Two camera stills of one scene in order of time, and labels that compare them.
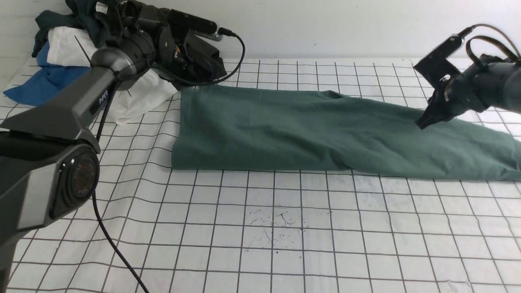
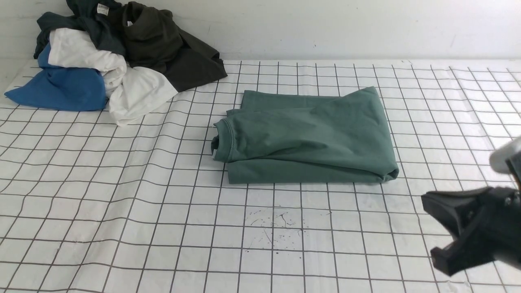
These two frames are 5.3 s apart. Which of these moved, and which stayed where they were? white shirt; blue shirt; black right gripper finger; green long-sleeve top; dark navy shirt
Moved: green long-sleeve top; black right gripper finger
Stayed: blue shirt; white shirt; dark navy shirt
